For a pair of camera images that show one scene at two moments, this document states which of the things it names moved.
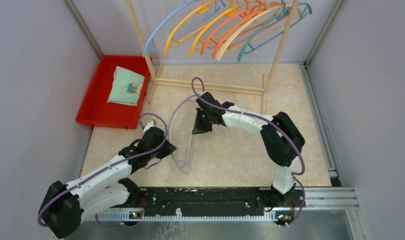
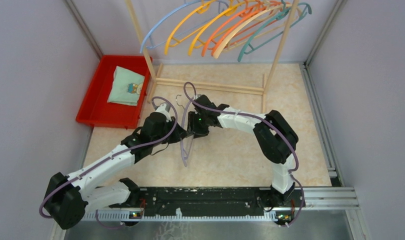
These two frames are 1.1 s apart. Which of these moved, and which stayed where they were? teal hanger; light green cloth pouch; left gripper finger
Moved: left gripper finger
Stayed: teal hanger; light green cloth pouch
